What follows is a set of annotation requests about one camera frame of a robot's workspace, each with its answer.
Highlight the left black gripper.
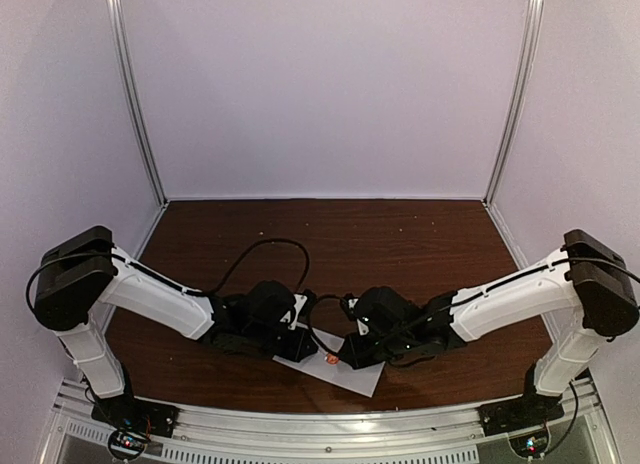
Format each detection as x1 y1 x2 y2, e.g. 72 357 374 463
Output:
243 323 318 364

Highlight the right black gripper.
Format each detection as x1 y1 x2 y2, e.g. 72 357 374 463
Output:
338 330 414 371

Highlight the white envelope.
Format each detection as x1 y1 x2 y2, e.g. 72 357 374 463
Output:
272 348 385 398

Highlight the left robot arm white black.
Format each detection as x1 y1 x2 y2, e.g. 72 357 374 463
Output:
25 226 318 428

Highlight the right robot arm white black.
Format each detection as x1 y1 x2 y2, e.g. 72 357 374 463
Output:
338 229 639 426

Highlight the right circuit board with leds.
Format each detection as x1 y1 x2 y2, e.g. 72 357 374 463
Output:
509 430 550 460

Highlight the circuit board with leds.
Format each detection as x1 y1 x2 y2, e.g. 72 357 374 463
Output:
509 430 550 460
107 430 150 460

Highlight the left circuit board with leds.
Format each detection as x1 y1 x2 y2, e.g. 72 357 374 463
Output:
107 430 150 460

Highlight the right black camera cable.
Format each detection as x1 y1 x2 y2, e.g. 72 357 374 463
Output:
307 253 640 360

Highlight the black camera cable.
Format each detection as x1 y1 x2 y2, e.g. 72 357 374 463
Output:
25 237 311 330
307 253 640 360

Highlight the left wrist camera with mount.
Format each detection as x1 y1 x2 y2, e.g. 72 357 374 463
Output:
280 290 317 330

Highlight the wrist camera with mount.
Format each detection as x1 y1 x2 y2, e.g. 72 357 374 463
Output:
340 294 369 336
280 290 317 330

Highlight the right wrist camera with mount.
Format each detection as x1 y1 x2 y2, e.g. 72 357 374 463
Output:
340 294 369 336

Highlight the front aluminium rail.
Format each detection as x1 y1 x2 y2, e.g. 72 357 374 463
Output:
35 378 622 463

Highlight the left black camera cable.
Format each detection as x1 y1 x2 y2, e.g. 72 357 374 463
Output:
25 237 311 330

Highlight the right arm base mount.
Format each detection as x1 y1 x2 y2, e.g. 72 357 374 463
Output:
478 396 564 436

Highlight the right aluminium frame post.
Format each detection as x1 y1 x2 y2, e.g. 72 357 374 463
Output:
483 0 544 208

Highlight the aluminium frame post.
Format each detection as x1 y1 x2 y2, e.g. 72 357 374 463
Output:
483 0 544 208
106 0 168 207

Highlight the left aluminium frame post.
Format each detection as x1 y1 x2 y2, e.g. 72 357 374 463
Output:
106 0 168 207

